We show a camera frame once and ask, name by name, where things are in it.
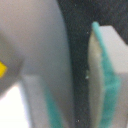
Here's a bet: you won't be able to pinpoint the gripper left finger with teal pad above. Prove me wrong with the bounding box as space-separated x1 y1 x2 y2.
21 75 62 128

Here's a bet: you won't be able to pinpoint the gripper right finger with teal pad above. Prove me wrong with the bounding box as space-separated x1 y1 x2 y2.
88 22 128 128

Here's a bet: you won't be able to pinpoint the yellow toy cheese wedge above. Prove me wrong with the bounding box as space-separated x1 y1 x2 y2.
0 62 7 78

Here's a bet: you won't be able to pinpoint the grey pot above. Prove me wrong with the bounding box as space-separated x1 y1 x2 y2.
0 0 74 128

